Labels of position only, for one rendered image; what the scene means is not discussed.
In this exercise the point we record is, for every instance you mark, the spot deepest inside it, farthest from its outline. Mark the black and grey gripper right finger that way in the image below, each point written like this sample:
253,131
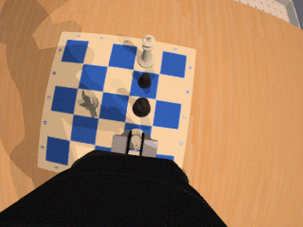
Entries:
148,146

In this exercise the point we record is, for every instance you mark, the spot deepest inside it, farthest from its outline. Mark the blue and cream chessboard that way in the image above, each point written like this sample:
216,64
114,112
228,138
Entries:
106,66

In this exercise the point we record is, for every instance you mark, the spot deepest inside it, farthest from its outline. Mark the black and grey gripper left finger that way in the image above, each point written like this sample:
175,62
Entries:
121,142

